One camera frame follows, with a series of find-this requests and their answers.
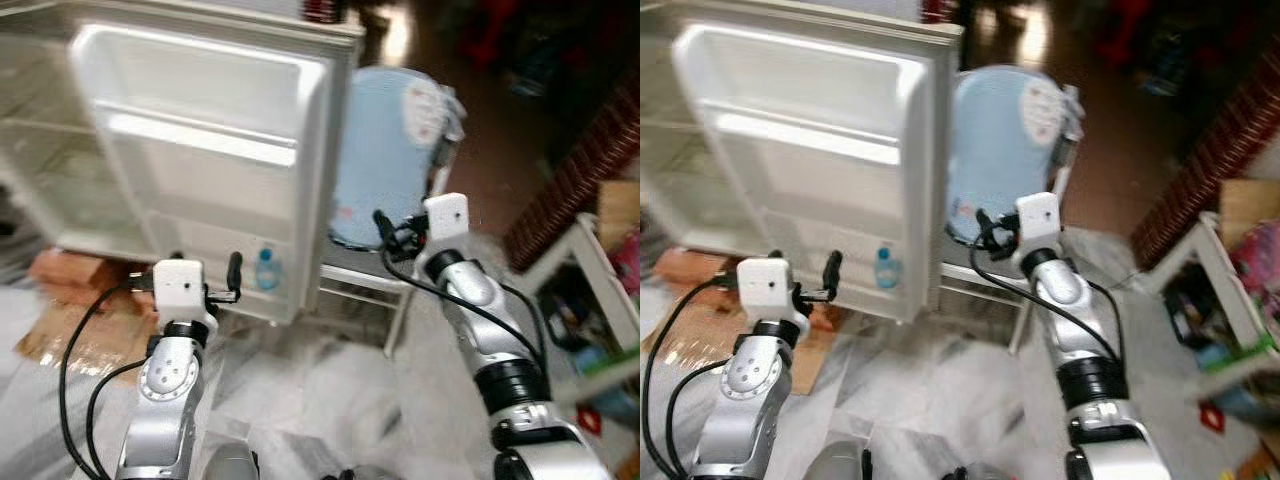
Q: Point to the clear bottle with blue label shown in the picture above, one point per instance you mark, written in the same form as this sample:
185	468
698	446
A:
887	270
267	272

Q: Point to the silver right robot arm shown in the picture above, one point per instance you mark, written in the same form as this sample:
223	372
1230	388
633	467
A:
1095	350
500	340

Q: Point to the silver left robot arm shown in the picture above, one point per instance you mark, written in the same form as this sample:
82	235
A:
745	400
165	400

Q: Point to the grey fridge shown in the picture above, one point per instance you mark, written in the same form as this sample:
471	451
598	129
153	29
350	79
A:
810	200
200	200

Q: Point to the white folding chair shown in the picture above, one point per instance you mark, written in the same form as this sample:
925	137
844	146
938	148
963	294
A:
975	290
360	290

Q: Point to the light blue padded cushion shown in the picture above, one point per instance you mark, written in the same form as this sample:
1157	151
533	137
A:
1005	150
385	150

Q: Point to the flat brown cardboard sheet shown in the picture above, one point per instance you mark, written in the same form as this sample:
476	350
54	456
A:
70	335
700	345

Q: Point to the red tiled pillar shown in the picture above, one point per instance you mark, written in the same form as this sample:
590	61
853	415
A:
1210	150
320	8
570	170
935	8

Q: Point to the grey robot left leg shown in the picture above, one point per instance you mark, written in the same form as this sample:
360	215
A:
230	462
835	462

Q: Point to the white side table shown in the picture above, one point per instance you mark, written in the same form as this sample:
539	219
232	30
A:
1215	260
590	250

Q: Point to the pink backpack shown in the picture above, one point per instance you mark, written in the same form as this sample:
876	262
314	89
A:
628	265
1260	275

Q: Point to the brown cardboard box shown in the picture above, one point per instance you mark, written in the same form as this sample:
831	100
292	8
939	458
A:
620	210
1250	210

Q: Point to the dark robot right leg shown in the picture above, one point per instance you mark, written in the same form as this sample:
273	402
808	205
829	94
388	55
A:
370	473

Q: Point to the small red toy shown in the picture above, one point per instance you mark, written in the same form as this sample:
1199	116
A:
1212	418
589	420

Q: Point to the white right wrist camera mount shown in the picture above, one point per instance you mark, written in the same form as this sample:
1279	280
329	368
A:
447	218
1038	218

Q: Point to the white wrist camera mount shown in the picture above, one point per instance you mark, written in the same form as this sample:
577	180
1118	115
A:
1038	218
180	288
447	218
765	288

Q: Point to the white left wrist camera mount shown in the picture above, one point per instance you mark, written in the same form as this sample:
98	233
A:
765	288
180	288

